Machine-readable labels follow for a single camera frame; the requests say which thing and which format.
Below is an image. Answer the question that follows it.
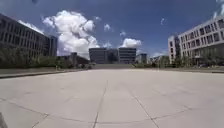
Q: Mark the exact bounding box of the white multi-storey building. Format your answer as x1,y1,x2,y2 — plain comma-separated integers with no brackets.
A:
167,15,224,66

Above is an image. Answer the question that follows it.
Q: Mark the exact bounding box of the low concrete wall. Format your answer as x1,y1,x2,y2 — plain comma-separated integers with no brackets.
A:
0,67,88,80

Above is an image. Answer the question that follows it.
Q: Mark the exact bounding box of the dark glass-fronted building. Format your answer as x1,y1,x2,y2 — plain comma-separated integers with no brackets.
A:
0,13,59,58

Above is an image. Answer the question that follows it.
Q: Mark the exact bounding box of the small grey building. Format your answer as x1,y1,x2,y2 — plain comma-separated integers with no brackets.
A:
136,53,149,65

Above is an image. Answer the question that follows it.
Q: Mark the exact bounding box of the row of small trees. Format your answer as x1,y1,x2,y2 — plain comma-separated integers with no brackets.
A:
149,46,224,68

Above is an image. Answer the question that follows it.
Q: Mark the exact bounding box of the row of green bushes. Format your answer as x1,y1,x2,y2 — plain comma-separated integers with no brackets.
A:
0,49,68,70

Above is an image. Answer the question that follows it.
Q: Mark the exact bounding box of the pale concrete slab plaza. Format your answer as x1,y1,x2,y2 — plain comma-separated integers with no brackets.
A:
0,68,224,128

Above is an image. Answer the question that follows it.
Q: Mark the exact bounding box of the grey twin-block building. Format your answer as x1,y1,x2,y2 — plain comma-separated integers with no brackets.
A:
88,47,138,65

